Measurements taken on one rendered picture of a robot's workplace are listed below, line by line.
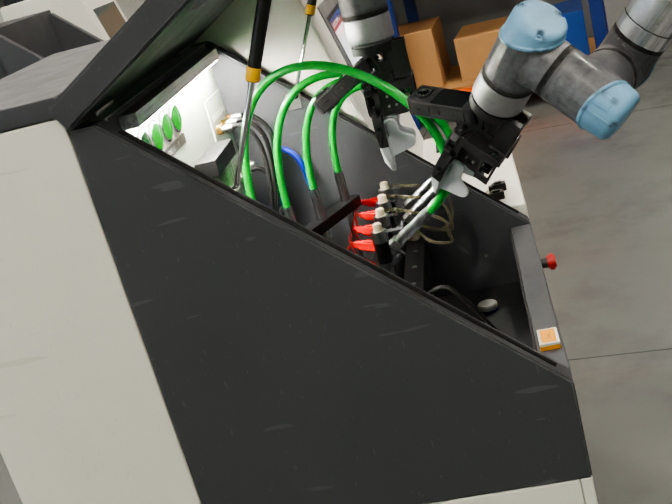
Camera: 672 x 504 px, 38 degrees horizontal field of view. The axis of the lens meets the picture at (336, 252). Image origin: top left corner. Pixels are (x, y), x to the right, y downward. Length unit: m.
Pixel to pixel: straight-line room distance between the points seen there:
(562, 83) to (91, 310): 0.71
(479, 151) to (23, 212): 0.63
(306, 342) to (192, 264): 0.19
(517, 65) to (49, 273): 0.70
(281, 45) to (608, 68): 0.85
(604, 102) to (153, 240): 0.62
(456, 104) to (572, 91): 0.20
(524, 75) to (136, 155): 0.51
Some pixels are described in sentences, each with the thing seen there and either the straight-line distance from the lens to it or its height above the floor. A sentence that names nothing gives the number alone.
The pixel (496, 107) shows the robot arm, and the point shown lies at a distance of 1.33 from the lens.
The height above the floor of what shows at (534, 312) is 0.95.
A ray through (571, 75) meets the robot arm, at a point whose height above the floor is 1.37.
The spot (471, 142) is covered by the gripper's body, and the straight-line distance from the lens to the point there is 1.39.
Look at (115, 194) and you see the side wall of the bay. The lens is 1.35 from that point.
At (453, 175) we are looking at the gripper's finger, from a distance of 1.45.
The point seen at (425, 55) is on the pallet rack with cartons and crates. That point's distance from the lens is 7.05.
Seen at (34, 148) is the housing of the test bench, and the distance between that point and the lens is 1.37.
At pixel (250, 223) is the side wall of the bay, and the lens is 1.32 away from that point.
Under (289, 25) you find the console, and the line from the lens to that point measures 1.96.
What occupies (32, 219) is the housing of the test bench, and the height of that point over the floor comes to 1.35.
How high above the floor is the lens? 1.64
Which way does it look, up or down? 19 degrees down
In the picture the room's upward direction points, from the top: 15 degrees counter-clockwise
